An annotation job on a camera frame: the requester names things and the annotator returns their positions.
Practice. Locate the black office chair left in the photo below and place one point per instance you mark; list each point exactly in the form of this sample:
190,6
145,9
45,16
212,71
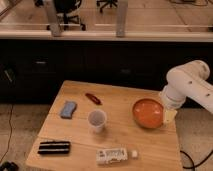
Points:
64,9

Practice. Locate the red chili pepper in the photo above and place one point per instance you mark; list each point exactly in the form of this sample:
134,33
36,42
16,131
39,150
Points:
93,98

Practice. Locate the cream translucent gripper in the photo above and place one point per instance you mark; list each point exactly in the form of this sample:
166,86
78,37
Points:
169,116

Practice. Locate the grey metal post right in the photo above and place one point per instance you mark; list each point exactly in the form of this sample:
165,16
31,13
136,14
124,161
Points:
121,17

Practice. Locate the orange bowl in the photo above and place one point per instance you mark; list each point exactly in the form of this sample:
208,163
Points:
148,113

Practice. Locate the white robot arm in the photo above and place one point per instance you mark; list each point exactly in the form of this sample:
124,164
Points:
186,81

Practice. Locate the grey metal post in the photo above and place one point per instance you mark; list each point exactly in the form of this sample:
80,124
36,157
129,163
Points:
52,18
121,17

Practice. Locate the black ridged block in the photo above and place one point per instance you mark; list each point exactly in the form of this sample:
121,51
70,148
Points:
54,147

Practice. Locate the black office chair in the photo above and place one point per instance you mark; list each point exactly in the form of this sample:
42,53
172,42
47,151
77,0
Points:
103,3
64,9

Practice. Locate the blue sponge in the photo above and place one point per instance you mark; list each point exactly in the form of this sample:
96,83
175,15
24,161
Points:
68,109

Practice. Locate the white paper cup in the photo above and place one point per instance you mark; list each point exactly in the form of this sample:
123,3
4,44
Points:
97,120

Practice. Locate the black object floor corner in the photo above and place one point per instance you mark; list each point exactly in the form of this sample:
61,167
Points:
9,166

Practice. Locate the small white cube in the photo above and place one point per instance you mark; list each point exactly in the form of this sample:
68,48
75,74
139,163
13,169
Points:
134,154

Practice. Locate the black office chair right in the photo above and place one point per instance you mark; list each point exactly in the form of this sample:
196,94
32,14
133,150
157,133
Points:
103,3

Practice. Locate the grey metal post left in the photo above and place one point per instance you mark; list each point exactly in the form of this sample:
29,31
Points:
52,18

